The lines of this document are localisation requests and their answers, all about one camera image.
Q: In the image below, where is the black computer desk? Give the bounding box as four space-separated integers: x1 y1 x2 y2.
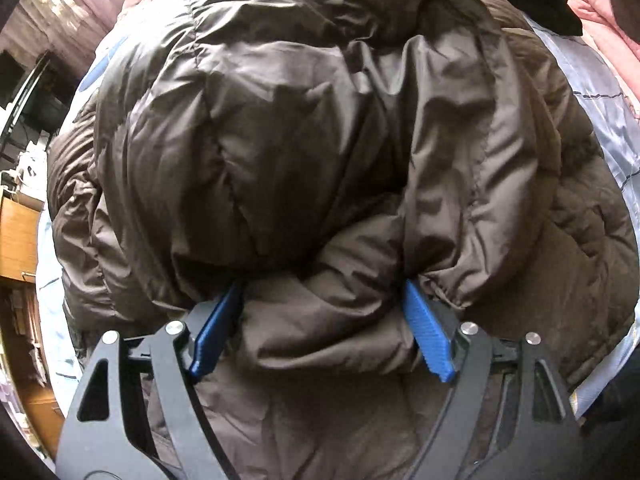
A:
0 50 68 173

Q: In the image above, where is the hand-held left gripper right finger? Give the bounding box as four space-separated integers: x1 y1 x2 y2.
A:
402 280 586 480

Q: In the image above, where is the yellow wooden cabinet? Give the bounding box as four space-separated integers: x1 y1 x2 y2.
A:
0 192 66 461

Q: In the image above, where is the cartoon printed bedsheet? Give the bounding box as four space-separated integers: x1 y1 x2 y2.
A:
35 10 640 416

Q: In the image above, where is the pink floral lace curtain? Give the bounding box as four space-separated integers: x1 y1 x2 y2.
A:
0 0 126 78

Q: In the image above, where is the brown quilted down jacket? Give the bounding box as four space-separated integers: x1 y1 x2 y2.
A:
47 0 640 480

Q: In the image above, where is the pink blanket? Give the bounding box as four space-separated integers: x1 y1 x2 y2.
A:
565 0 640 121

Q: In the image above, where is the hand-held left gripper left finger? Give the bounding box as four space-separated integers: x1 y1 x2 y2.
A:
55 282 246 480

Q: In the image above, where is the black jacket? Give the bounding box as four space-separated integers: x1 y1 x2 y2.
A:
520 0 583 37

